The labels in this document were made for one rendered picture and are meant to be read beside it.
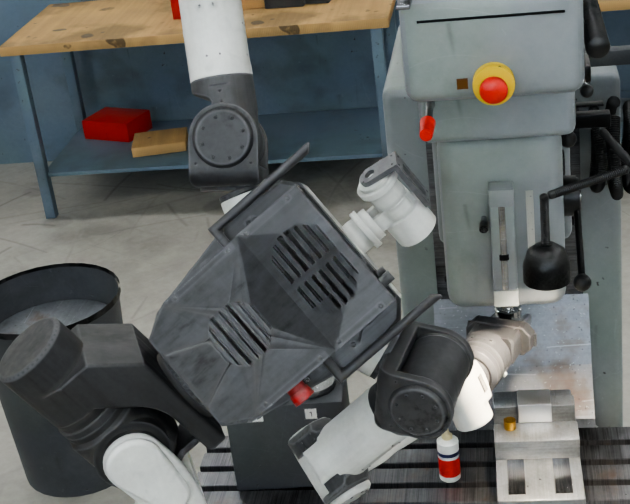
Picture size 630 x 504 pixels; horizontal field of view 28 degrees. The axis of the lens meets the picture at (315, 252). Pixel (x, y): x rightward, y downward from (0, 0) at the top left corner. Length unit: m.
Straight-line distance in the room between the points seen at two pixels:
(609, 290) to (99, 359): 1.27
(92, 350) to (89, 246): 4.14
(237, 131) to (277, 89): 4.88
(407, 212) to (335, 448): 0.37
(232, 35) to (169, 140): 4.42
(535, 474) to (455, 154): 0.61
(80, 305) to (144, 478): 2.44
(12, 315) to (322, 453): 2.47
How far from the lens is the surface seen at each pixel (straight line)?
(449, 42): 1.83
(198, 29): 1.79
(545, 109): 1.96
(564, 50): 1.83
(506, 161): 2.03
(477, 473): 2.40
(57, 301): 4.26
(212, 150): 1.72
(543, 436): 2.30
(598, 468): 2.41
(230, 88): 1.77
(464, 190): 2.05
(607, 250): 2.62
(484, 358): 2.09
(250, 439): 2.36
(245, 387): 1.66
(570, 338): 2.66
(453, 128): 1.97
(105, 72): 6.78
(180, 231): 5.86
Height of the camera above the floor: 2.35
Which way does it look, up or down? 25 degrees down
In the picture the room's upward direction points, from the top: 7 degrees counter-clockwise
